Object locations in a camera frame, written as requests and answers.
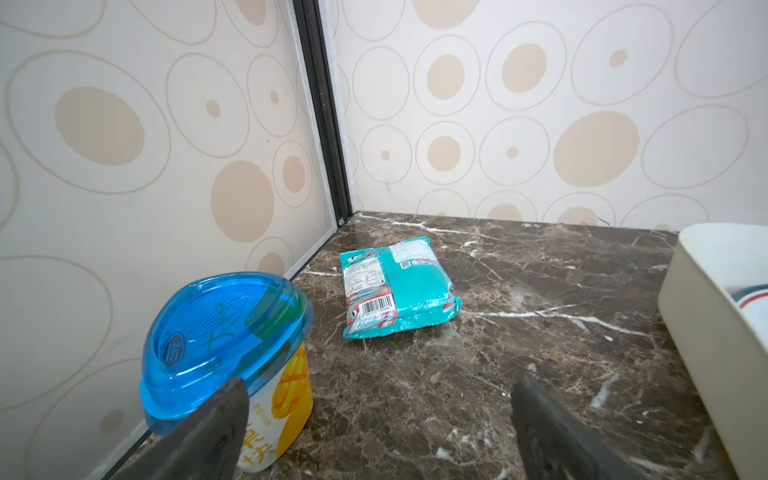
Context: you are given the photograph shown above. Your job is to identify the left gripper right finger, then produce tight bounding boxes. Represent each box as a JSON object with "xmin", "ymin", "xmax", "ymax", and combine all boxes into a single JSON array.
[{"xmin": 511, "ymin": 377, "xmax": 645, "ymax": 480}]

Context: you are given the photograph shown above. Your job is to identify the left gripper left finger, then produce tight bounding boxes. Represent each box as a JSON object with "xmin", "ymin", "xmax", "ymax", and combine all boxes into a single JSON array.
[{"xmin": 115, "ymin": 378, "xmax": 249, "ymax": 480}]

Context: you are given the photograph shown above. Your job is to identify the white plate red green characters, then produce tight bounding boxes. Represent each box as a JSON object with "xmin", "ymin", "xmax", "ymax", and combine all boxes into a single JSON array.
[{"xmin": 731, "ymin": 284, "xmax": 768, "ymax": 340}]

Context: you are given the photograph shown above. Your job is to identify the white plastic bin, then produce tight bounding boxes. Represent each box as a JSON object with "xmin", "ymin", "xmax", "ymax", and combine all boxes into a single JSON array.
[{"xmin": 658, "ymin": 223, "xmax": 767, "ymax": 479}]

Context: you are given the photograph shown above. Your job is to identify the blue lidded cup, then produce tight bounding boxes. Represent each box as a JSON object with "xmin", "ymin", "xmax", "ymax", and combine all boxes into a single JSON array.
[{"xmin": 140, "ymin": 272, "xmax": 314, "ymax": 473}]

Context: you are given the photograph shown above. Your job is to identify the green snack packet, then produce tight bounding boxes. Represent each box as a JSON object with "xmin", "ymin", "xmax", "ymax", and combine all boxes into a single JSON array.
[{"xmin": 340, "ymin": 236, "xmax": 462, "ymax": 340}]

